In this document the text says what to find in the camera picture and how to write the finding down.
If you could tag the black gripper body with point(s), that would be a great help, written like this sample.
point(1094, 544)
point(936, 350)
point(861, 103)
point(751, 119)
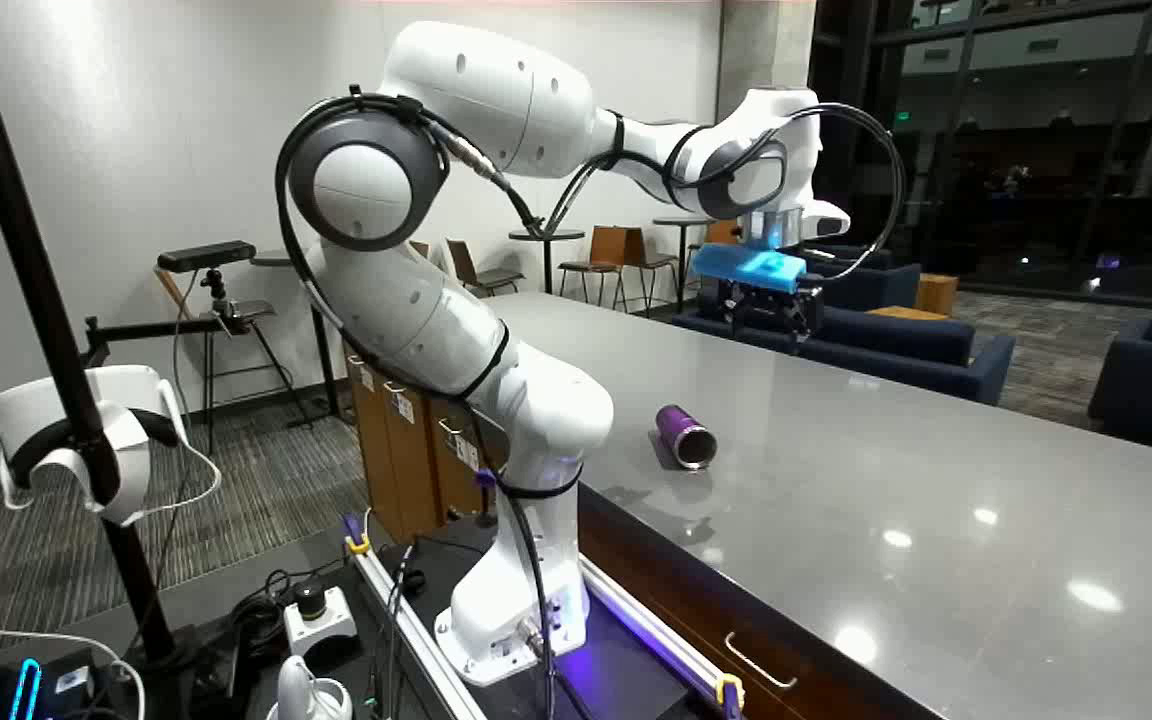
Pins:
point(747, 307)

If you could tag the purple metal flask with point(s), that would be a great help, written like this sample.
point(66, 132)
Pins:
point(685, 438)

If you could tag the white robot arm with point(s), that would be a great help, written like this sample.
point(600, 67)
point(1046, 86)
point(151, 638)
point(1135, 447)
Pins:
point(364, 168)

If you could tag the dark blue long sofa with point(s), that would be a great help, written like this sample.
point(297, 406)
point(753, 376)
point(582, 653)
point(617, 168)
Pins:
point(928, 354)

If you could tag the wooden chair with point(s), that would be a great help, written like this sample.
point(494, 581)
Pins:
point(612, 250)

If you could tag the wooden cabinet under counter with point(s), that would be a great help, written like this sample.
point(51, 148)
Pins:
point(418, 453)

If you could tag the white VR headset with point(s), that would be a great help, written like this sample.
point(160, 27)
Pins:
point(135, 406)

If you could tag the black monitor stand pole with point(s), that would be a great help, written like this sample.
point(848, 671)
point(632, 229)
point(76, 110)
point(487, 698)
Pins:
point(47, 307)

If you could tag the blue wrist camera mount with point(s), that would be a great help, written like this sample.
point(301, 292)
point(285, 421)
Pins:
point(751, 264)

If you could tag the aluminium rail frame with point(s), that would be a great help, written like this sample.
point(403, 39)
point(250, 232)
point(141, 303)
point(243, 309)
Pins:
point(632, 662)

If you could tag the black stereo camera on tripod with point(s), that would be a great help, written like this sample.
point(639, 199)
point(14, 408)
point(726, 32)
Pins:
point(206, 259)

